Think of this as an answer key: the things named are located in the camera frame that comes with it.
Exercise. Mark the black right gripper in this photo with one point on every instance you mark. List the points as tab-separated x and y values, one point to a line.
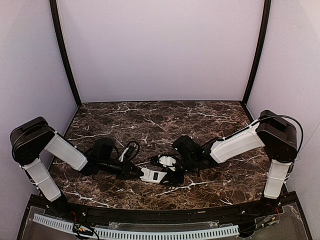
178	163

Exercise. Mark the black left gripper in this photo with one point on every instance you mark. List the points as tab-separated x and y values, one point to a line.
126	169

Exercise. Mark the white remote control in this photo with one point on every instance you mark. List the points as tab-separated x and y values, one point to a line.
152	176

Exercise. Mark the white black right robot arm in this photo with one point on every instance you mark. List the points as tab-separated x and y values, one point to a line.
275	133

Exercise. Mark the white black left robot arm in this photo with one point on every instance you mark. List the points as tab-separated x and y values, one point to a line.
29	140

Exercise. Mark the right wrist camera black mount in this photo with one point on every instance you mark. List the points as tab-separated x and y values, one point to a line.
164	160

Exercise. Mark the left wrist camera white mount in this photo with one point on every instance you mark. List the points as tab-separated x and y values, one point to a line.
130	152

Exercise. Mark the black front rail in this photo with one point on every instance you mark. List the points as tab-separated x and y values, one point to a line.
242	214

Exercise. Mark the white slotted cable duct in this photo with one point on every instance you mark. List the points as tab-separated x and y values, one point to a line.
130	231

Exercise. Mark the black corner frame post left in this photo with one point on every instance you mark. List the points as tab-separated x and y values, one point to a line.
63	52

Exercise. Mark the black corner frame post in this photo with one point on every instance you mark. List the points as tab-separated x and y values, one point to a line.
258	50
63	52

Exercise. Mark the black corner frame post right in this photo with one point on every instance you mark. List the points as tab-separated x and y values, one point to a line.
258	50

